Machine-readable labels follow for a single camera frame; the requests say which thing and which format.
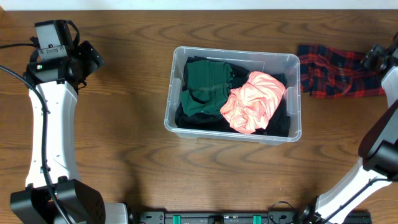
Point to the clear plastic storage bin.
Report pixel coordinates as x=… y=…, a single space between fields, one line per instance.
x=270 y=63

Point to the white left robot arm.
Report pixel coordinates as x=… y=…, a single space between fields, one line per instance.
x=53 y=190

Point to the red plaid shirt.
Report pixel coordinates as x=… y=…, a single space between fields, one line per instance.
x=326 y=72

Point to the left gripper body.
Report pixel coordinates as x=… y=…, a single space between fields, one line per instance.
x=83 y=64

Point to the pink garment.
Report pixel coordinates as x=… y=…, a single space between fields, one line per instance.
x=251 y=106

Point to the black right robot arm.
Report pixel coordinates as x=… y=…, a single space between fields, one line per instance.
x=377 y=164

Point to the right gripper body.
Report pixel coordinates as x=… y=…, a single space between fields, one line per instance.
x=375 y=55

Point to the dark green garment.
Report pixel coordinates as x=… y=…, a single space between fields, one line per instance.
x=208 y=87

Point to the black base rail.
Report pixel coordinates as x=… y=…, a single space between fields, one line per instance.
x=214 y=218

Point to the black garment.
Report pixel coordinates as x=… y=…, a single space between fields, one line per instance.
x=279 y=124
x=209 y=122

